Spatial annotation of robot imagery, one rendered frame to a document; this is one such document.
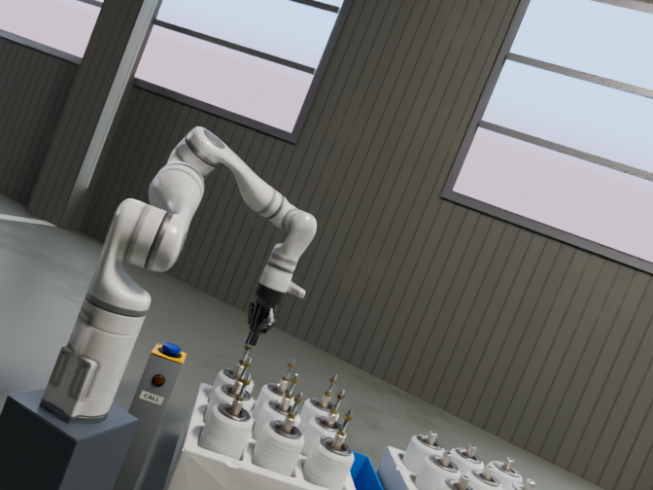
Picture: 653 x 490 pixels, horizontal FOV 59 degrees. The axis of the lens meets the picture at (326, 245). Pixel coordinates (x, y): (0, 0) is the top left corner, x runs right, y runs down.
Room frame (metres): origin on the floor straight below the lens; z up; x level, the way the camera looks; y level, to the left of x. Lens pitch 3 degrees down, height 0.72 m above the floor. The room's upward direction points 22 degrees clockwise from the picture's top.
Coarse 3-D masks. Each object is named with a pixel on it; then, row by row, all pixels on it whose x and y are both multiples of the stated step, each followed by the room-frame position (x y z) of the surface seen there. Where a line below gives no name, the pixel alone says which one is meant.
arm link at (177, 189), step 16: (160, 176) 1.01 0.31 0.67; (176, 176) 1.00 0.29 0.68; (192, 176) 1.04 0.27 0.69; (160, 192) 0.98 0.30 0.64; (176, 192) 0.96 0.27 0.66; (192, 192) 0.99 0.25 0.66; (160, 208) 0.97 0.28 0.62; (176, 208) 0.92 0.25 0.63; (192, 208) 0.97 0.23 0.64; (160, 224) 0.83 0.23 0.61; (176, 224) 0.84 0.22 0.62; (160, 240) 0.82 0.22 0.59; (176, 240) 0.83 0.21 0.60; (160, 256) 0.83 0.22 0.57; (176, 256) 0.84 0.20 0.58
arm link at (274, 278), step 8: (264, 272) 1.41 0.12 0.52; (272, 272) 1.40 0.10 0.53; (280, 272) 1.40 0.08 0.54; (288, 272) 1.41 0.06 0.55; (264, 280) 1.41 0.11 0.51; (272, 280) 1.40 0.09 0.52; (280, 280) 1.40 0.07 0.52; (288, 280) 1.42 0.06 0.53; (272, 288) 1.40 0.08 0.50; (280, 288) 1.40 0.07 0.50; (288, 288) 1.43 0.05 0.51; (296, 288) 1.43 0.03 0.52; (296, 296) 1.43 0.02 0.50
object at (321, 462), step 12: (312, 456) 1.22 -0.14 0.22; (324, 456) 1.20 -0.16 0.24; (336, 456) 1.20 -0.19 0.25; (348, 456) 1.22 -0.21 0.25; (312, 468) 1.20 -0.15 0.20; (324, 468) 1.19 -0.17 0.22; (336, 468) 1.19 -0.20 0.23; (348, 468) 1.21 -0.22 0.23; (312, 480) 1.20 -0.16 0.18; (324, 480) 1.19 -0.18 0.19; (336, 480) 1.20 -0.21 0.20
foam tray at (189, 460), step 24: (192, 408) 1.35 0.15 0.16; (192, 432) 1.20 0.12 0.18; (192, 456) 1.12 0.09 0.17; (216, 456) 1.14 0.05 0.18; (168, 480) 1.16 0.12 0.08; (192, 480) 1.12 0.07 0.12; (216, 480) 1.13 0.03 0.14; (240, 480) 1.13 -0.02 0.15; (264, 480) 1.14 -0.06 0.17; (288, 480) 1.15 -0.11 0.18
